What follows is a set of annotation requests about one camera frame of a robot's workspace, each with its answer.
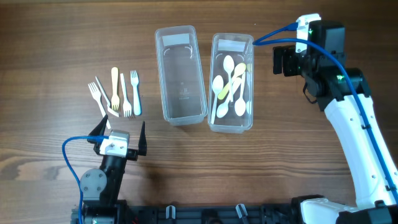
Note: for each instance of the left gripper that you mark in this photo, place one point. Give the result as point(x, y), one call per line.
point(133, 153)

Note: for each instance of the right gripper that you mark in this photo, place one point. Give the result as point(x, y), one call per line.
point(288, 54)

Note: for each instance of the white fork slim handle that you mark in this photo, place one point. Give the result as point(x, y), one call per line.
point(127, 108)

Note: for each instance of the thin white fork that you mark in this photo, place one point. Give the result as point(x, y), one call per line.
point(113, 112)

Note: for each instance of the yellow plastic fork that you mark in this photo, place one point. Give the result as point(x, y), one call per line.
point(115, 101)

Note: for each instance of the yellow plastic spoon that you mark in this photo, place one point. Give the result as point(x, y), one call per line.
point(238, 71)

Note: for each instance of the white fork bluish handle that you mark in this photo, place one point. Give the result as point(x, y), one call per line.
point(136, 100)

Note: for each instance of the white spoon long handle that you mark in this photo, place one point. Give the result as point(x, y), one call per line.
point(217, 86)

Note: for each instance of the white spoon wide handle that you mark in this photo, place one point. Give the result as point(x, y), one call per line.
point(223, 108)

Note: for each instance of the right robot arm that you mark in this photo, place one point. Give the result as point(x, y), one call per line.
point(343, 94)

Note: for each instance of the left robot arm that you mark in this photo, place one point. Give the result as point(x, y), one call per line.
point(100, 187)

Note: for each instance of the right clear plastic container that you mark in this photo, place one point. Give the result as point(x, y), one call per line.
point(240, 47)

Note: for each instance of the clear plastic container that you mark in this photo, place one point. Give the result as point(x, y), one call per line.
point(240, 47)
point(181, 81)

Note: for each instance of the left clear plastic container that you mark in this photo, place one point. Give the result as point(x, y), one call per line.
point(181, 81)

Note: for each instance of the white fork far left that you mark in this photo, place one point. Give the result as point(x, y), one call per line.
point(97, 97)

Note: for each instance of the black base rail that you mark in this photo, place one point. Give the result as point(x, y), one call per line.
point(240, 213)

